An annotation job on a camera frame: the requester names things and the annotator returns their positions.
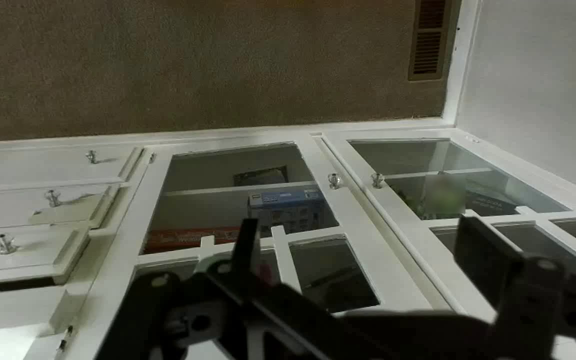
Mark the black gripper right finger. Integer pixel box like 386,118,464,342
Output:
456,207,576,360

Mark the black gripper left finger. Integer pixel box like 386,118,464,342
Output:
95,215,343,360

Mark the white glass-paned cabinet door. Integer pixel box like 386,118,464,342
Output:
318,126,576,360
109,135,456,336

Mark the white built-in cabinet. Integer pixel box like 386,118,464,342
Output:
0,118,576,360

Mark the blue board game box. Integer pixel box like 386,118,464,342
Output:
246,187,324,231

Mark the red board game box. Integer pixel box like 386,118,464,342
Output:
143,226,243,255

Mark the green yellow figurine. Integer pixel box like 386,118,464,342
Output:
412,169,480,219

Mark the brown floor vent grille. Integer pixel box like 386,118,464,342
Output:
406,0,452,84

